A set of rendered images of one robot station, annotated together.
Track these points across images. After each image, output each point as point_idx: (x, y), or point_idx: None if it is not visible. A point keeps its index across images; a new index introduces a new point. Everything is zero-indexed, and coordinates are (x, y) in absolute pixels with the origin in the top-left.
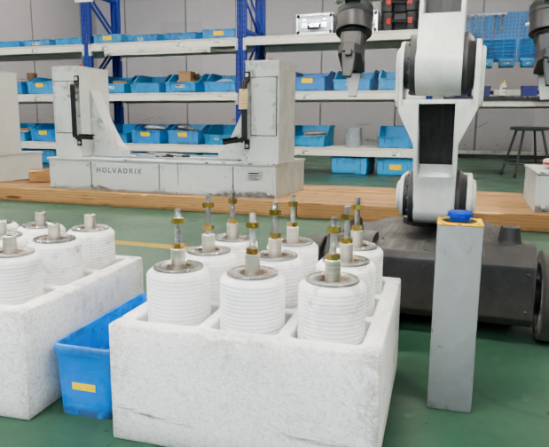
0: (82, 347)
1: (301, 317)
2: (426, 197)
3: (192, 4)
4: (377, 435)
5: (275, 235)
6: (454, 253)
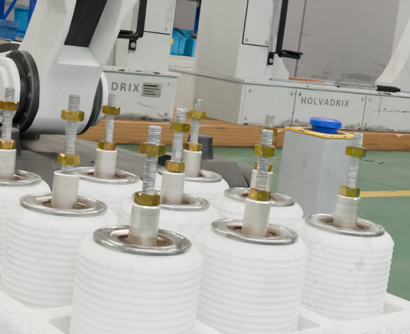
0: None
1: (334, 288)
2: (59, 95)
3: None
4: None
5: (183, 166)
6: (336, 173)
